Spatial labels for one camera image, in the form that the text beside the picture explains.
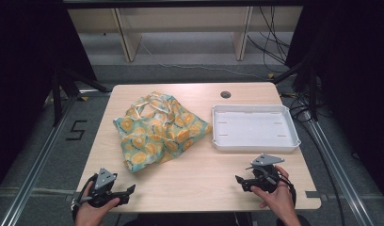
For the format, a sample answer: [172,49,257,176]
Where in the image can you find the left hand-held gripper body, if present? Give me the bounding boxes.
[86,167,122,208]

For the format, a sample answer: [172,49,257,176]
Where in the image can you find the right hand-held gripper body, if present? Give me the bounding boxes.
[244,153,286,193]

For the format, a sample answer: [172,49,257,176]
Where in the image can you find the orange print cloth bag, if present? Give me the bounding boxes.
[113,90,214,173]

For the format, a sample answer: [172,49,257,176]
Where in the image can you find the person's right hand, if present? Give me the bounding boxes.
[250,165,297,219]

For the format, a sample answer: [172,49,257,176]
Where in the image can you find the person's left hand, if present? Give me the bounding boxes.
[74,196,121,226]

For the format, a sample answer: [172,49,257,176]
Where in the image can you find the white plastic tray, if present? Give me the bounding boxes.
[211,104,302,153]

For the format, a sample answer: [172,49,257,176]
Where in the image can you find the black tripod stand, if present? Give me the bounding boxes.
[50,66,110,127]
[270,57,320,122]

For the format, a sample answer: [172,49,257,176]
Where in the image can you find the black curtain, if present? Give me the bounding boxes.
[284,0,384,200]
[0,0,98,197]

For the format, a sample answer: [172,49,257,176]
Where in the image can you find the light wooden shelf unit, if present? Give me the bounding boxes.
[67,5,305,63]

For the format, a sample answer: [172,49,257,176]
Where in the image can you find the left hand-held gripper cable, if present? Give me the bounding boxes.
[71,173,100,221]

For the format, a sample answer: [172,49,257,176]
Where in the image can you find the hand-held gripper cable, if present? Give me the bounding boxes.
[276,170,297,206]
[71,173,100,221]

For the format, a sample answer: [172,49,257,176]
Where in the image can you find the right hand-held gripper cable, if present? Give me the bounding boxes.
[276,170,297,206]

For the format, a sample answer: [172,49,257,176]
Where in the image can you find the black floor cables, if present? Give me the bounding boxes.
[287,92,346,226]

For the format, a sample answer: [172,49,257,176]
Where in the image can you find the aluminium floor rail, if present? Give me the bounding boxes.
[301,110,376,226]
[0,93,83,226]

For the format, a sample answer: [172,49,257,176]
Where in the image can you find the black hanging cables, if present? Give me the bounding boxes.
[246,5,292,73]

